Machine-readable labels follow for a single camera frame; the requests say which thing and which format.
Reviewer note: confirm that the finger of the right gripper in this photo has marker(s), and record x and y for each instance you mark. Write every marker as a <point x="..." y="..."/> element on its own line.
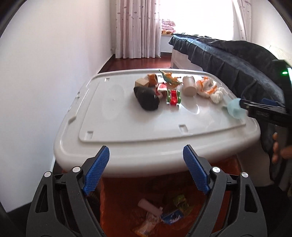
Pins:
<point x="260" y="108"/>
<point x="270" y="102"/>

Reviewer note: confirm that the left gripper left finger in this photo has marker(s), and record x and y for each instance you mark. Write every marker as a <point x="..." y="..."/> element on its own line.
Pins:
<point x="60" y="206"/>

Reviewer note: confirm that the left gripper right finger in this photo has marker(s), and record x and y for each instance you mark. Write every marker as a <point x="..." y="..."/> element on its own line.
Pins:
<point x="245" y="215"/>

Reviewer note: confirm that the light blue trash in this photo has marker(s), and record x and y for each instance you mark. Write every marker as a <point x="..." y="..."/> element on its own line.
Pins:
<point x="234" y="109"/>

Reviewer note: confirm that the white tissue wad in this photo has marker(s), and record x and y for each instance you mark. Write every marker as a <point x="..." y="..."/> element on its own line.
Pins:
<point x="218" y="95"/>

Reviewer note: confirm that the orange white plastic wrapper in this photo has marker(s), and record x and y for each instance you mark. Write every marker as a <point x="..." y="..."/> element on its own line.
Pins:
<point x="206" y="86"/>

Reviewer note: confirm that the white paper cup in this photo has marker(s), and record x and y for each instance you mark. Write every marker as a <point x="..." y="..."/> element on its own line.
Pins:
<point x="189" y="86"/>

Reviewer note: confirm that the red white snack wrapper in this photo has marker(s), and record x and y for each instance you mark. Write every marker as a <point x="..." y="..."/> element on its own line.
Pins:
<point x="161" y="90"/>

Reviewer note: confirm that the orange paper cup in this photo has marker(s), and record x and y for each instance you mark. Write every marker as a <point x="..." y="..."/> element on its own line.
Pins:
<point x="152" y="78"/>

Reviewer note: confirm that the black bag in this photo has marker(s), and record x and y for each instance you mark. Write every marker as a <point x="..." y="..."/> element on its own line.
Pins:
<point x="147" y="98"/>

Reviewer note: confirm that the small brown cardboard box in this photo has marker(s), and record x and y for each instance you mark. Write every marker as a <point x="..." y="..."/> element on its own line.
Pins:
<point x="142" y="82"/>

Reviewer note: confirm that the orange trash bag bin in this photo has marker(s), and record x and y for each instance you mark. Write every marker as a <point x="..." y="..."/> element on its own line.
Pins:
<point x="121" y="216"/>

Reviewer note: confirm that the right hand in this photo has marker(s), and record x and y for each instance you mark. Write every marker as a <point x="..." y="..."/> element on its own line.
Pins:
<point x="285" y="153"/>

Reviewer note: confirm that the red green toy car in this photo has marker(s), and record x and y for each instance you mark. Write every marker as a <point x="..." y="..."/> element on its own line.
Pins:
<point x="173" y="97"/>

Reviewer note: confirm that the green yellow wrapper in bin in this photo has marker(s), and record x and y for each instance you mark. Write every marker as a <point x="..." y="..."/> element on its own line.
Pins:
<point x="181" y="203"/>

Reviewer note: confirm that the orange green dinosaur toy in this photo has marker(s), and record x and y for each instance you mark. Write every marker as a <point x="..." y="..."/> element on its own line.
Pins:
<point x="170" y="80"/>

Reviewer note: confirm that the blue snack packet in bin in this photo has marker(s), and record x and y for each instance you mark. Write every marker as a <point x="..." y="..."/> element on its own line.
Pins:
<point x="172" y="217"/>

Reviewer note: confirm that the pink patterned right curtain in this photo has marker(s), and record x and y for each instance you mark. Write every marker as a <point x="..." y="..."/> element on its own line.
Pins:
<point x="243" y="13"/>

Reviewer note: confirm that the pink patterned curtain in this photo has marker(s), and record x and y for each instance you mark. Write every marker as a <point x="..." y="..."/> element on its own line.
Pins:
<point x="243" y="13"/>
<point x="138" y="29"/>

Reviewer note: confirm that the orange snack packet in bin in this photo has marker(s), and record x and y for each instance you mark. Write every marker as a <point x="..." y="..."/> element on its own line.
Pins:
<point x="148" y="225"/>

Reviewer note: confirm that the pink white tube in bin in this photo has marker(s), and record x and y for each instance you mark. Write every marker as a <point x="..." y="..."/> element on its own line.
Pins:
<point x="144" y="204"/>

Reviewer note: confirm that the folded pink quilt stack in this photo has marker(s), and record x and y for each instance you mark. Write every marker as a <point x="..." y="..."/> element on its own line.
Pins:
<point x="167" y="27"/>

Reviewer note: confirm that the pink patterned left curtain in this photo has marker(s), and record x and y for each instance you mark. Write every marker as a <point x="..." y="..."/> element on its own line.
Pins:
<point x="138" y="29"/>

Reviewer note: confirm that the white bed frame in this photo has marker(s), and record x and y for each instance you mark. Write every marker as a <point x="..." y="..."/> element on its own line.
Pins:
<point x="181" y="61"/>

